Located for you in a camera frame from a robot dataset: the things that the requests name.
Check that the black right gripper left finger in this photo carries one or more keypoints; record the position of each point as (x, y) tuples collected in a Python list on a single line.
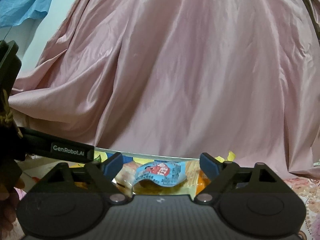
[(102, 175)]

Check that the yellow orange bread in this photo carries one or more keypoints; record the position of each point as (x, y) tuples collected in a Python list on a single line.
[(196, 179)]

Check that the grey snack tray box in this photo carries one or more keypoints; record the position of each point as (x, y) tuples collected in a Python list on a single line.
[(124, 179)]

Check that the green yellow snack packet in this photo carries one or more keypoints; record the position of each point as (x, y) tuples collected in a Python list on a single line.
[(231, 157)]

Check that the left hand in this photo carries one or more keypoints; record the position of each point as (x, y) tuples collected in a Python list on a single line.
[(9, 201)]

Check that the pink satin quilt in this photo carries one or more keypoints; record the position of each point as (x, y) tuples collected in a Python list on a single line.
[(182, 77)]

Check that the light blue snack wrapper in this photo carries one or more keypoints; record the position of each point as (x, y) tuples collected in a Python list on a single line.
[(159, 177)]

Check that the blue cloth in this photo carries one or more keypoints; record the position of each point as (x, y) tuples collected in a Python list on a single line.
[(15, 12)]

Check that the floral bed sheet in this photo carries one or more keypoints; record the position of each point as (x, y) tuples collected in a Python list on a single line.
[(65, 204)]

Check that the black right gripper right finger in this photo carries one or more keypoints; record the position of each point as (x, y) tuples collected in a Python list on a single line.
[(220, 176)]

